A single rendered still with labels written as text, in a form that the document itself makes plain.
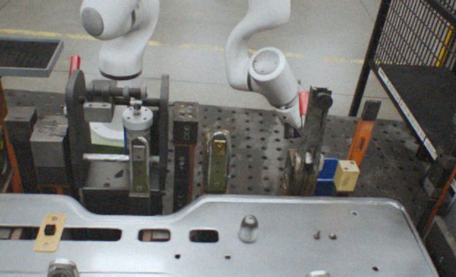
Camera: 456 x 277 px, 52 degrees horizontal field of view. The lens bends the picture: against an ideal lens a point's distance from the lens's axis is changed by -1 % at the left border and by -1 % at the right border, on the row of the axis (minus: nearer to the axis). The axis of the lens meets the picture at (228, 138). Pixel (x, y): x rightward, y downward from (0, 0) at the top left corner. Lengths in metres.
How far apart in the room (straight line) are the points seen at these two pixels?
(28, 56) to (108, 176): 0.30
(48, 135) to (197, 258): 0.37
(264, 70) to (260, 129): 0.63
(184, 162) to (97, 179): 0.18
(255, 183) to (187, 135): 0.53
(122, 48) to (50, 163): 0.44
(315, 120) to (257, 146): 0.67
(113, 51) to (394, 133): 1.03
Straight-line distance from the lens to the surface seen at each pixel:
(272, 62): 1.02
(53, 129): 0.96
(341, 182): 0.94
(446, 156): 1.04
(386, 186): 1.52
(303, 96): 0.97
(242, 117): 1.67
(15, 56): 1.05
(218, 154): 0.89
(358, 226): 0.92
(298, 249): 0.84
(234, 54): 1.06
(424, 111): 1.28
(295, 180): 0.95
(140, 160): 0.88
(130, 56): 1.28
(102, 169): 1.02
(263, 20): 0.99
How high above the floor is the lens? 1.63
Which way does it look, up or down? 37 degrees down
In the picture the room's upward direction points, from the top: 6 degrees clockwise
